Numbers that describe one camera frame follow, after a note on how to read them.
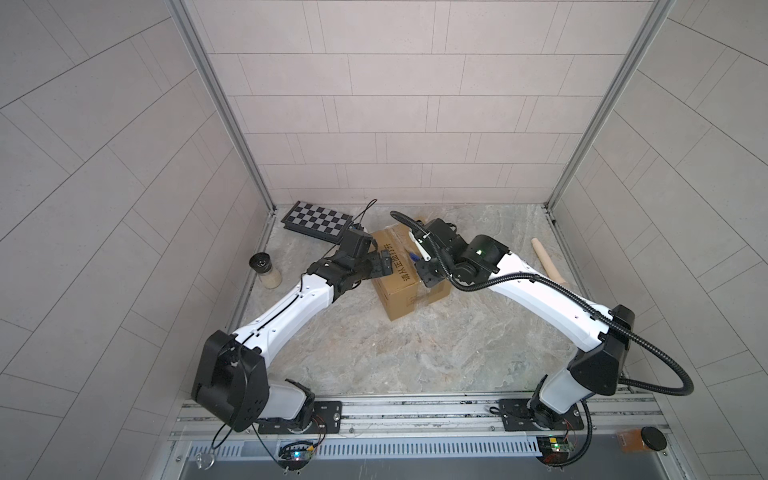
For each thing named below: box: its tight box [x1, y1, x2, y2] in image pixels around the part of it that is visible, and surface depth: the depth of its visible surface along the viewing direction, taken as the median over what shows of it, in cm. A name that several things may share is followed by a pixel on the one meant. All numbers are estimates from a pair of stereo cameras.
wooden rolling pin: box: [531, 238, 569, 286], surface depth 100 cm
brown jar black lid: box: [616, 426, 667, 453], surface depth 63 cm
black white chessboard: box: [281, 200, 354, 244], surface depth 111 cm
